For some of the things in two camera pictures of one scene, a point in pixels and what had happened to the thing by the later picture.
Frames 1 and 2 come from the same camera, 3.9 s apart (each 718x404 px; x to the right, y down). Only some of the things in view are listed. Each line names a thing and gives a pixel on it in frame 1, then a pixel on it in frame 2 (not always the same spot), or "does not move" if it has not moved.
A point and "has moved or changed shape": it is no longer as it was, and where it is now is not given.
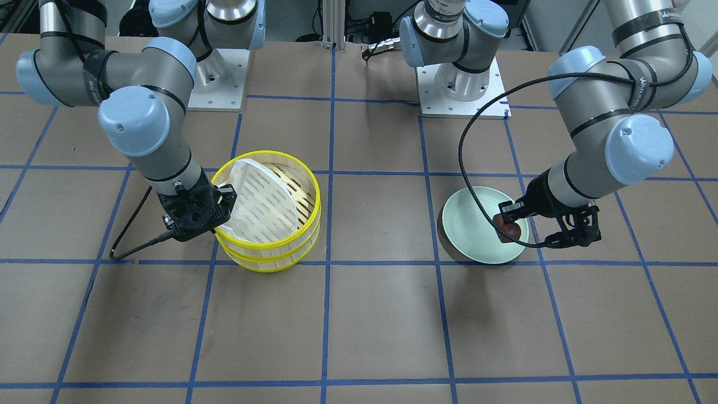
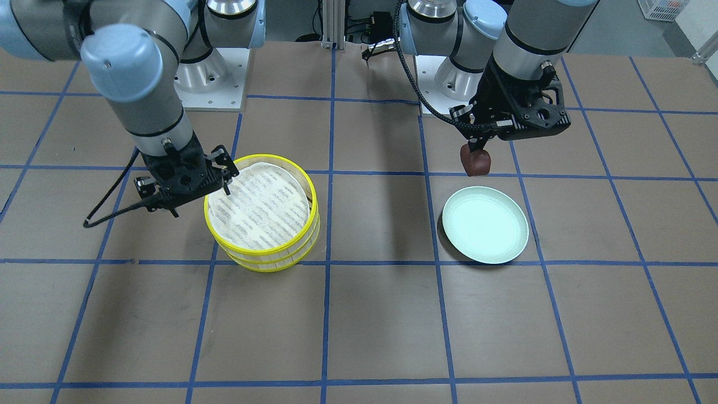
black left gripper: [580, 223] -> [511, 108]
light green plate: [470, 231] does not move
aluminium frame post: [334, 24] does not move
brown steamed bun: [512, 228] -> [475, 163]
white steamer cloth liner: [265, 209] has moved or changed shape
